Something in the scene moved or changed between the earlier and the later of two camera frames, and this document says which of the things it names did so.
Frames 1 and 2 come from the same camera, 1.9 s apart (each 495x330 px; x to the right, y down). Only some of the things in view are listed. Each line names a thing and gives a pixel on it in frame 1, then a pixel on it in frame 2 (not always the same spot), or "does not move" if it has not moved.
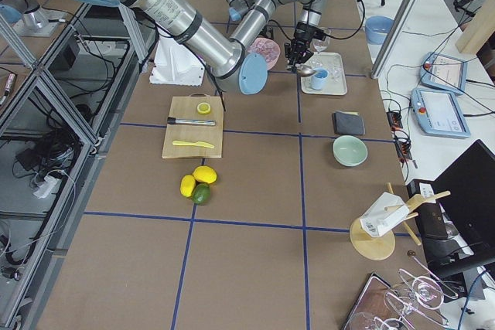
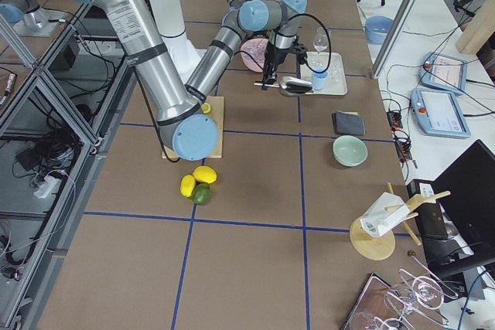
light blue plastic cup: (319, 79) does not move
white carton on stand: (382, 213) does not move
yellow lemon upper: (205, 174) does not move
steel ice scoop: (302, 69) -> (293, 86)
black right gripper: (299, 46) -> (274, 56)
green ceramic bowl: (349, 151) does not move
